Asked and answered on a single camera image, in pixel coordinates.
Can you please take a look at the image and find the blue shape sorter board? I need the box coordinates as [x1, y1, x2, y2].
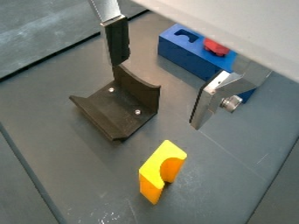
[156, 23, 257, 103]

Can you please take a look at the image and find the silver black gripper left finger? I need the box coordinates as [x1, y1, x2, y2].
[88, 0, 129, 67]

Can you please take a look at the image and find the black curved holder stand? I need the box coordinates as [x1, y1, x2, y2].
[69, 65, 161, 141]

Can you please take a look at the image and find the yellow arch block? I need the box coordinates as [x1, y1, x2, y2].
[139, 140, 187, 205]

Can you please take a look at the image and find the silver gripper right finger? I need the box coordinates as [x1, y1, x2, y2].
[189, 55, 272, 130]

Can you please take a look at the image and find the red pentagon block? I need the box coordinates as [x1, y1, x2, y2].
[203, 38, 229, 57]

